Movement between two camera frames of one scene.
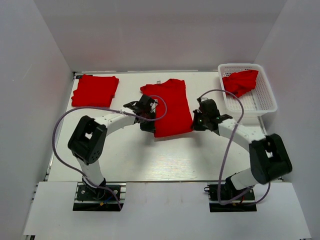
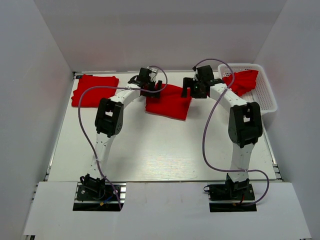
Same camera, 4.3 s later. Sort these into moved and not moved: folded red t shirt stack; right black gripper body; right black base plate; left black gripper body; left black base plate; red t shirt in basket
Moved: left black gripper body; right black gripper body
Not moved: left black base plate; right black base plate; red t shirt in basket; folded red t shirt stack
